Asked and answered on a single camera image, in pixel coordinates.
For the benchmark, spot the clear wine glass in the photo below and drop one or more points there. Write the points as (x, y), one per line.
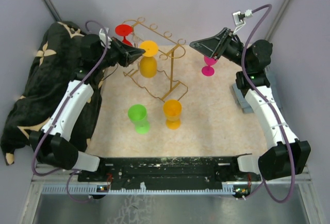
(136, 38)

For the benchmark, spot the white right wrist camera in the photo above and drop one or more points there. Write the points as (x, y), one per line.
(239, 19)

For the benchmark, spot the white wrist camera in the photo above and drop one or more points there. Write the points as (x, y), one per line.
(239, 19)
(103, 34)

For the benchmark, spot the orange plastic wine glass front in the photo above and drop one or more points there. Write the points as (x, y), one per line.
(172, 110)

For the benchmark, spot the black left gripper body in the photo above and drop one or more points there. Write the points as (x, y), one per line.
(115, 54)

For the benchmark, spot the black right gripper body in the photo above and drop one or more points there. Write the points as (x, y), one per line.
(233, 50)

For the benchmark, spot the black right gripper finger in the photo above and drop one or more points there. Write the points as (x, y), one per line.
(214, 35)
(206, 48)

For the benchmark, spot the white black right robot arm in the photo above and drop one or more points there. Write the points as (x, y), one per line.
(286, 154)

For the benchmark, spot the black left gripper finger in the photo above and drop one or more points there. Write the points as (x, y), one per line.
(131, 56)
(124, 48)

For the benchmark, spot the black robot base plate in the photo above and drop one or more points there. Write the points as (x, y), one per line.
(173, 173)

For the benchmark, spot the orange plastic wine glass back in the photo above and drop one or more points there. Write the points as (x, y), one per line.
(148, 63)

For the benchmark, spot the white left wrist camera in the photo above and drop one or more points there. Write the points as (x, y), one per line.
(103, 34)

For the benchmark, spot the green plastic wine glass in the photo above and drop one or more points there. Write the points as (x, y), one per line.
(138, 116)

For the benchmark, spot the orange plastic wine glass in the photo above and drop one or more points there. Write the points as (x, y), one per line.
(148, 63)
(172, 110)

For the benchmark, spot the grey slotted cable duct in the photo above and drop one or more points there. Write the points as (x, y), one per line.
(91, 189)

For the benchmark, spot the red plastic wine glass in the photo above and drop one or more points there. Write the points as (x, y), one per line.
(124, 30)

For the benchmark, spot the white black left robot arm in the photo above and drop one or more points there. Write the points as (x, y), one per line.
(51, 144)

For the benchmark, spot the black floral blanket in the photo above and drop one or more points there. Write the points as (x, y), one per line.
(54, 65)

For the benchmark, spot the pink plastic wine glass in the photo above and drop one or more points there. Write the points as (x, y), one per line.
(208, 70)

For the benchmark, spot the grey folded cloth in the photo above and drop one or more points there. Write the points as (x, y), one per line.
(244, 105)

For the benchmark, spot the gold wire wine glass rack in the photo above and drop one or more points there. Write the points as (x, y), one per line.
(163, 85)

